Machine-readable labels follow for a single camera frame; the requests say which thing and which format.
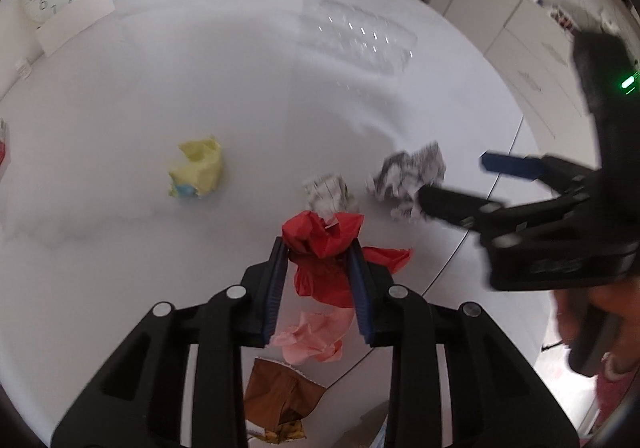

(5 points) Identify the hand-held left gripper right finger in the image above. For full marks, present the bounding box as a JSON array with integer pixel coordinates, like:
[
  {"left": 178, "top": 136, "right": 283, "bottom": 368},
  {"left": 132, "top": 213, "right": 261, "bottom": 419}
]
[{"left": 346, "top": 242, "right": 581, "bottom": 448}]

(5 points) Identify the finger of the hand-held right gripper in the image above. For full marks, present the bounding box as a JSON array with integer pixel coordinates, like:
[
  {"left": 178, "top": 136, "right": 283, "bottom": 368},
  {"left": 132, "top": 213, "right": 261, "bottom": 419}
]
[
  {"left": 416, "top": 184, "right": 596, "bottom": 249},
  {"left": 479, "top": 151, "right": 606, "bottom": 201}
]

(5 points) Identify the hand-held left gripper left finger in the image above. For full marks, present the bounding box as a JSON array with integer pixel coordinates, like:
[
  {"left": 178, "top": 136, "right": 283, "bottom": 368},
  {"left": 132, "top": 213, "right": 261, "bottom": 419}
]
[{"left": 50, "top": 236, "right": 289, "bottom": 448}]

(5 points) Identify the large newspaper ball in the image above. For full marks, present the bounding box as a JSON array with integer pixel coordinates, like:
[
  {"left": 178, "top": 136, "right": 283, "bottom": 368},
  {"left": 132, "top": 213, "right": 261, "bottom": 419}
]
[{"left": 365, "top": 140, "right": 447, "bottom": 225}]

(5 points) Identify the red paper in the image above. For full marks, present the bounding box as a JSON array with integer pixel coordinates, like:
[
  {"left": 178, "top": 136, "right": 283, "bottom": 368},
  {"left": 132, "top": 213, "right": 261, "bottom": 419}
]
[{"left": 281, "top": 209, "right": 416, "bottom": 310}]

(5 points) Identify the brown snack wrapper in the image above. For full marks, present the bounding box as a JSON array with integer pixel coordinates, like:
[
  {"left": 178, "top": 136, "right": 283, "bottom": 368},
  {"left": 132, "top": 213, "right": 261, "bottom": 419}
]
[{"left": 243, "top": 357, "right": 327, "bottom": 444}]

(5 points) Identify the person's right hand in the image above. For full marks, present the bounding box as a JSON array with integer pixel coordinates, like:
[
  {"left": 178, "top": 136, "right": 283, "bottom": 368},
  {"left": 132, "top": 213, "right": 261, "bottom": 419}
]
[{"left": 552, "top": 275, "right": 640, "bottom": 364}]

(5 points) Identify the pink crumpled paper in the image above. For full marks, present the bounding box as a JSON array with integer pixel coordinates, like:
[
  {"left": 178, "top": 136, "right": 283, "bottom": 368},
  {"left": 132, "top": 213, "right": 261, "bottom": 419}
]
[{"left": 270, "top": 308, "right": 357, "bottom": 365}]

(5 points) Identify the small crumpled newspaper ball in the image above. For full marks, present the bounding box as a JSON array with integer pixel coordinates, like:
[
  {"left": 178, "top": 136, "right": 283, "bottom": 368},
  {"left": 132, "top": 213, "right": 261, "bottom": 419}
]
[{"left": 302, "top": 172, "right": 361, "bottom": 221}]

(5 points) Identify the white cabinet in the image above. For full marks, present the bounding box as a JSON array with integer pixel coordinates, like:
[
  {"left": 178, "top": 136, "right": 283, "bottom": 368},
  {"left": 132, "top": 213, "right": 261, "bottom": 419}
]
[{"left": 442, "top": 0, "right": 640, "bottom": 169}]

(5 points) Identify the yellow crumpled paper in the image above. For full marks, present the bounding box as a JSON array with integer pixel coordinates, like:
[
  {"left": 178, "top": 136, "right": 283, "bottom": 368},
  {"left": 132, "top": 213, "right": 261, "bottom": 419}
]
[{"left": 167, "top": 134, "right": 224, "bottom": 199}]

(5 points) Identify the red clothing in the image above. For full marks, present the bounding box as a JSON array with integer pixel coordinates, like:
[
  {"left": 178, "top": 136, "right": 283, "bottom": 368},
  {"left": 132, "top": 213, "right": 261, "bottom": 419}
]
[{"left": 595, "top": 353, "right": 640, "bottom": 434}]

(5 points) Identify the clear plastic tray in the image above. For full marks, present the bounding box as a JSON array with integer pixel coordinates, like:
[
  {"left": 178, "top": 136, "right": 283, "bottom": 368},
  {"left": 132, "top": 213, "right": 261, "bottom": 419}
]
[{"left": 300, "top": 0, "right": 418, "bottom": 78}]

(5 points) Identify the red white packet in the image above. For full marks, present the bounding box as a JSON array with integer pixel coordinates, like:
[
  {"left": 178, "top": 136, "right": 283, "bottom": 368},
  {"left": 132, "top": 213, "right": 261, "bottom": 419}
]
[{"left": 0, "top": 118, "right": 11, "bottom": 179}]

